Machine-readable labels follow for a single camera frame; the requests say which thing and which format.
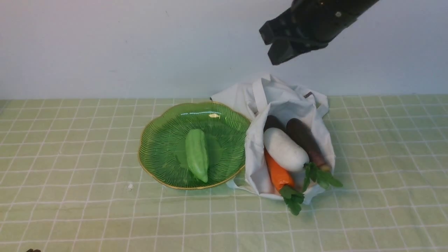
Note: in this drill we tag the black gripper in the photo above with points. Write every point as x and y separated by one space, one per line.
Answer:
320 21

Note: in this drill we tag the purple eggplant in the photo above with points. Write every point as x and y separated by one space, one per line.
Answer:
302 135

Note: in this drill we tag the green glass leaf plate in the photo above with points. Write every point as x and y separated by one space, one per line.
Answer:
162 151

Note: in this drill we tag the orange carrot with leaves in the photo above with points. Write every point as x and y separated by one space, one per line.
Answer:
283 182

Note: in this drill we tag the white radish with leaves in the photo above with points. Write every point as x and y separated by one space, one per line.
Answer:
294 159

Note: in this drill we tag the green checkered tablecloth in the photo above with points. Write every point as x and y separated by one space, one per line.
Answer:
65 165

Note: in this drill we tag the white cloth bag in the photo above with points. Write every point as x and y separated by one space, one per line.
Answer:
270 96

